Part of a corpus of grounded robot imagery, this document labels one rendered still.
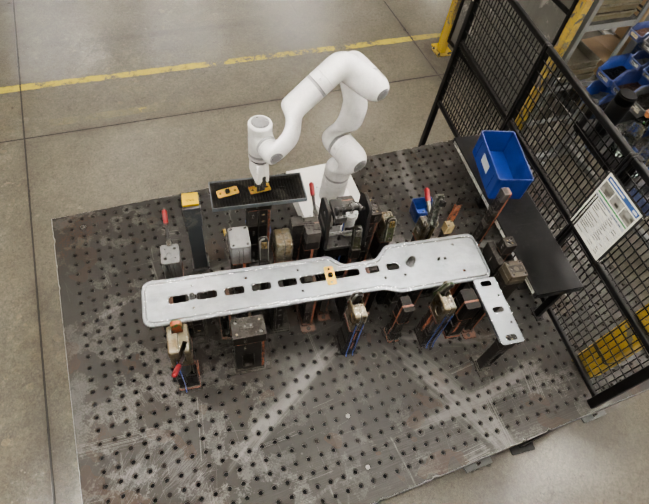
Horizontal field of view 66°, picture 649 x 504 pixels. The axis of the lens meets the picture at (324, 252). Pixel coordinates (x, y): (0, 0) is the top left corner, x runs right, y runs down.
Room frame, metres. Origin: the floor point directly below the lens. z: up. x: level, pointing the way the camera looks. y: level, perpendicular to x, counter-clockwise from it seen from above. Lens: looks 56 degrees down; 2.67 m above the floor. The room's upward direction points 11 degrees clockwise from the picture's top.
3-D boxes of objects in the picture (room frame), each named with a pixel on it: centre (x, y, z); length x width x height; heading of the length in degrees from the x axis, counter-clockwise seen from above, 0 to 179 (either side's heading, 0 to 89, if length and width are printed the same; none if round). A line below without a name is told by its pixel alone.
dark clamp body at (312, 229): (1.21, 0.06, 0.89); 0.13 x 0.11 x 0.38; 23
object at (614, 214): (1.35, -1.02, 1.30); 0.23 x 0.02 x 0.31; 23
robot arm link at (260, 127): (1.27, 0.29, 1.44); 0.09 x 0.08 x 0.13; 43
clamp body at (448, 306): (1.01, -0.50, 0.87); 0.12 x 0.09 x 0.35; 23
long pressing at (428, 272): (1.03, -0.03, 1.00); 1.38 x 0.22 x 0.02; 113
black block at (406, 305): (0.99, -0.36, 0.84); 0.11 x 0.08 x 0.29; 23
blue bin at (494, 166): (1.75, -0.72, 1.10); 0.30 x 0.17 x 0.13; 14
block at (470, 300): (1.08, -0.61, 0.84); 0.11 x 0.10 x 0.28; 23
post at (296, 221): (1.20, 0.13, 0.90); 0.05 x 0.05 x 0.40; 23
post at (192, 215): (1.16, 0.54, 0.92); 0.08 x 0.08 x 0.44; 23
